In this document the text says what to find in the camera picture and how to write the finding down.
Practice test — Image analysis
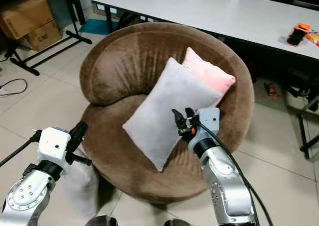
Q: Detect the black metal rack stand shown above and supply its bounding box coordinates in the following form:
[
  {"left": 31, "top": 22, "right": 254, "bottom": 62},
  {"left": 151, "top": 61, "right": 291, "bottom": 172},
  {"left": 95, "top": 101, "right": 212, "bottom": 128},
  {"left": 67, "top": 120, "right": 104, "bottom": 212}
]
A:
[{"left": 5, "top": 0, "right": 93, "bottom": 77}]

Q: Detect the small red floor object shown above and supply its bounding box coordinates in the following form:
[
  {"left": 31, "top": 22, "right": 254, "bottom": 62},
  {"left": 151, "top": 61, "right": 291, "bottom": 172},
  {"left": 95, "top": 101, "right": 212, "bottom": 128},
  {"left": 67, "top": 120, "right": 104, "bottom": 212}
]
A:
[{"left": 264, "top": 82, "right": 280, "bottom": 98}]

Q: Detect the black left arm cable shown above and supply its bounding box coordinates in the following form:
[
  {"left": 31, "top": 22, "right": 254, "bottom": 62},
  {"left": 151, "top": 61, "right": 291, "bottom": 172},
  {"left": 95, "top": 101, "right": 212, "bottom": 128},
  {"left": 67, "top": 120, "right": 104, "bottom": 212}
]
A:
[{"left": 0, "top": 129, "right": 41, "bottom": 167}]

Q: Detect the small printed cardboard box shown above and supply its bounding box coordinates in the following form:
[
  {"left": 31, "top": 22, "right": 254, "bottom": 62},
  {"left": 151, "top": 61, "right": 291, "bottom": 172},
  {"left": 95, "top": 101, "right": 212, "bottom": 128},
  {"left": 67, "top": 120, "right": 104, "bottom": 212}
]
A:
[{"left": 25, "top": 19, "right": 63, "bottom": 52}]

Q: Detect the pink pillow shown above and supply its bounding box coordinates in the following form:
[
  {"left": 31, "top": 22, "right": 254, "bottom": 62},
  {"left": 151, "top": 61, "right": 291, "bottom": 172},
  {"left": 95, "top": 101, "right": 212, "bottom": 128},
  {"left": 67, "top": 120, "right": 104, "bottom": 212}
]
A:
[{"left": 181, "top": 47, "right": 236, "bottom": 108}]

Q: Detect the long white table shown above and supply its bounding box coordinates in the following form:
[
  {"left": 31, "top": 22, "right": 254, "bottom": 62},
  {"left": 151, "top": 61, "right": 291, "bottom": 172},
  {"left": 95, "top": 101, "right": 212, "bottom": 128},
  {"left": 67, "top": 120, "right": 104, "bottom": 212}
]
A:
[{"left": 91, "top": 0, "right": 319, "bottom": 62}]

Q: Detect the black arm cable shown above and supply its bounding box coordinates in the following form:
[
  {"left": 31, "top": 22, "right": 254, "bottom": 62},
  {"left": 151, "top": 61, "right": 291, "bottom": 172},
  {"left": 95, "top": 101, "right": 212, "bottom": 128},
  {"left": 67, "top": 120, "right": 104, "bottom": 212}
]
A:
[
  {"left": 199, "top": 121, "right": 275, "bottom": 226},
  {"left": 0, "top": 129, "right": 41, "bottom": 167}
]

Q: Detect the black floor cable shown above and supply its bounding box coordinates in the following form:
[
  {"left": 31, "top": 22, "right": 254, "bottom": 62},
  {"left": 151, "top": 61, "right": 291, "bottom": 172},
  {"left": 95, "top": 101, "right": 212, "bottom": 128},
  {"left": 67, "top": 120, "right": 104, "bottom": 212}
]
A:
[{"left": 0, "top": 78, "right": 28, "bottom": 98}]

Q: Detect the orange and black handheld device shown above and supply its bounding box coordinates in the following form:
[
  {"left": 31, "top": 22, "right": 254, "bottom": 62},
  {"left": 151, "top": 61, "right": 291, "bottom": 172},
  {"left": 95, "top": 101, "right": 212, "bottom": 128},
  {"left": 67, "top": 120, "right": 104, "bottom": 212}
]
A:
[{"left": 287, "top": 23, "right": 311, "bottom": 47}]

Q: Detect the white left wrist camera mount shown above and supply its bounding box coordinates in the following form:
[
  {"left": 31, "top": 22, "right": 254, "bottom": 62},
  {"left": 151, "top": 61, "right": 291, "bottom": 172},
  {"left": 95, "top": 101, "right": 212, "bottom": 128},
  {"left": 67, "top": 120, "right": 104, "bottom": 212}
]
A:
[{"left": 37, "top": 127, "right": 72, "bottom": 163}]

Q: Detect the brown round plush sofa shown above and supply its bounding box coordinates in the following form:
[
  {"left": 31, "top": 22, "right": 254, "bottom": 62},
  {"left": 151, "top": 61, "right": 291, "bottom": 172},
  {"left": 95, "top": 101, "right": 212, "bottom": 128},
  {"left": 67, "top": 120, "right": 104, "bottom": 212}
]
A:
[{"left": 80, "top": 22, "right": 256, "bottom": 205}]

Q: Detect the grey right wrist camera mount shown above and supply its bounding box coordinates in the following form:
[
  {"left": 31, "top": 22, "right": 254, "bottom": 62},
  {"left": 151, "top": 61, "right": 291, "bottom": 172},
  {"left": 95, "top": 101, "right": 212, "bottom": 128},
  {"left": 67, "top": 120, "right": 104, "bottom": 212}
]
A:
[{"left": 196, "top": 107, "right": 220, "bottom": 142}]

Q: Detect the pale grey pillow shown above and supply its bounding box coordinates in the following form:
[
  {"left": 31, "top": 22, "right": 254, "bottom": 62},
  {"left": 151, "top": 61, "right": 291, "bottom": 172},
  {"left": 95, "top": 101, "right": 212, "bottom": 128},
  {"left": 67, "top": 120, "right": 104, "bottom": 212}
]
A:
[{"left": 62, "top": 161, "right": 101, "bottom": 220}]

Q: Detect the grey rectangular pillow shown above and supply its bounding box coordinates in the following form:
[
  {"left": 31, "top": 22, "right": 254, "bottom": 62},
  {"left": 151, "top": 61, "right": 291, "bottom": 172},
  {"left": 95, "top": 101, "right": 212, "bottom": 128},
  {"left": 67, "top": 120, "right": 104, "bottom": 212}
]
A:
[{"left": 122, "top": 57, "right": 224, "bottom": 172}]

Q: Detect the orange snack packet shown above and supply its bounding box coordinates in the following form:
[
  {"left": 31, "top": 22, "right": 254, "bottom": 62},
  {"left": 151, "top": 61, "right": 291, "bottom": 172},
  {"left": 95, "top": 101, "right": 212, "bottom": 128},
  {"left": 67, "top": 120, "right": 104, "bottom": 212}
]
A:
[{"left": 306, "top": 31, "right": 319, "bottom": 46}]

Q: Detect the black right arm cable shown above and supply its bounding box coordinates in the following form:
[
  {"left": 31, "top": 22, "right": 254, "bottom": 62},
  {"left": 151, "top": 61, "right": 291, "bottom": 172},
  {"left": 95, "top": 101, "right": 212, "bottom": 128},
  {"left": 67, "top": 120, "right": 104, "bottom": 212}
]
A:
[{"left": 199, "top": 121, "right": 275, "bottom": 226}]

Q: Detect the teal floor mat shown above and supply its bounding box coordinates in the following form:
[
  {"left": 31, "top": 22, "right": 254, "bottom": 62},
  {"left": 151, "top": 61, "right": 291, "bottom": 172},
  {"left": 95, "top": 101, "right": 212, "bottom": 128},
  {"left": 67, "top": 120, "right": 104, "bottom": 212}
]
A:
[{"left": 78, "top": 18, "right": 111, "bottom": 36}]

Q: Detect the large cardboard box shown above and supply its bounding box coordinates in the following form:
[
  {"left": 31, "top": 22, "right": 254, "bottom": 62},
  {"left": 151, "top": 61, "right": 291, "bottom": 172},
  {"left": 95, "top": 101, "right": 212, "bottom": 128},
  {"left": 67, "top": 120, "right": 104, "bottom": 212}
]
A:
[{"left": 0, "top": 0, "right": 55, "bottom": 40}]

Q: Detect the robot right leg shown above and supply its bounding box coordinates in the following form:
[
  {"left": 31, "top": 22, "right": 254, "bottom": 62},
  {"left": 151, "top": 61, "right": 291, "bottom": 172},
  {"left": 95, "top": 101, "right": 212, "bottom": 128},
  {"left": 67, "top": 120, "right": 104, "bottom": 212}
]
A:
[{"left": 163, "top": 219, "right": 191, "bottom": 226}]

